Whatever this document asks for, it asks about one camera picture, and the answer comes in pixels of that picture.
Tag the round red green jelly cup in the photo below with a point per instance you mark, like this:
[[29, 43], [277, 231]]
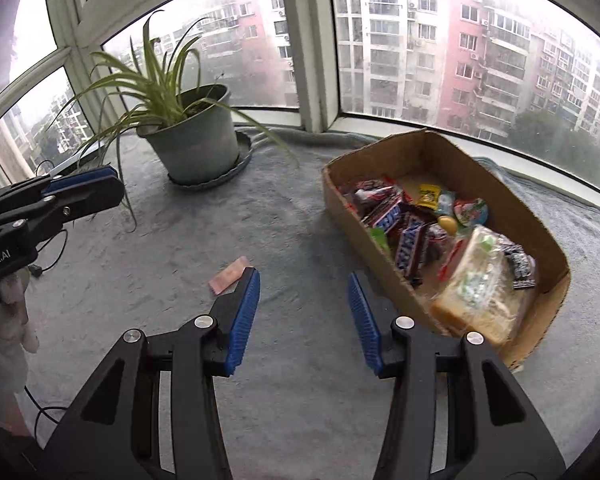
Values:
[[471, 212]]

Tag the yellow candy packet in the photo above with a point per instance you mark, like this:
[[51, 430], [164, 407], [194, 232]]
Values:
[[428, 197]]

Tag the green plant pot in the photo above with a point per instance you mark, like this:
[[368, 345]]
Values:
[[207, 117]]

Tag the brown cardboard box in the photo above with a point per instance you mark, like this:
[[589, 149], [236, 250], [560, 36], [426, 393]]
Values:
[[423, 156]]

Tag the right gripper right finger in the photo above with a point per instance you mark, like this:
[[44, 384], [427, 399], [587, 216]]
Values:
[[457, 412]]

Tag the green pot saucer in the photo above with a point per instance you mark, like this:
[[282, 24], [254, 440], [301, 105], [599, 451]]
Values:
[[210, 162]]

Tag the spider plant leaves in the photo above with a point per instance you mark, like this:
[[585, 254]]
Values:
[[155, 83]]

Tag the black white candy packet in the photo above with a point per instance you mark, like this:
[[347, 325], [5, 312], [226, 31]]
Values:
[[520, 264]]

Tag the white gloved left hand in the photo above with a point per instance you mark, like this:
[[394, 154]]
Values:
[[17, 333]]

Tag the pink wafer snack packet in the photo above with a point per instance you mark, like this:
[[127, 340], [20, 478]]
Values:
[[228, 276]]

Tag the green candy packet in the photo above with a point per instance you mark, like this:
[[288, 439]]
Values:
[[380, 238]]

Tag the teal candy packet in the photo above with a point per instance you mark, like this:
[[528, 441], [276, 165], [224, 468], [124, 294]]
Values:
[[445, 204]]

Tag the clear red-end candy bag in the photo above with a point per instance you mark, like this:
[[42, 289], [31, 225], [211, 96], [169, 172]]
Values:
[[363, 196]]

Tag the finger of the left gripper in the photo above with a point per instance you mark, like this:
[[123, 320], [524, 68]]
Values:
[[99, 187], [47, 204]]

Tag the Snickers bar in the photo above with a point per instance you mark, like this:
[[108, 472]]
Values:
[[411, 250], [386, 215]]

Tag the bagged sliced bread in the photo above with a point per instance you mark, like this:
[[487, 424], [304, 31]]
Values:
[[476, 291]]

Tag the yellow round candy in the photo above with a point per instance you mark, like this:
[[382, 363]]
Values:
[[448, 223]]

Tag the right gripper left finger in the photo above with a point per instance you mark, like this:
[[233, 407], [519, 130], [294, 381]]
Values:
[[110, 430]]

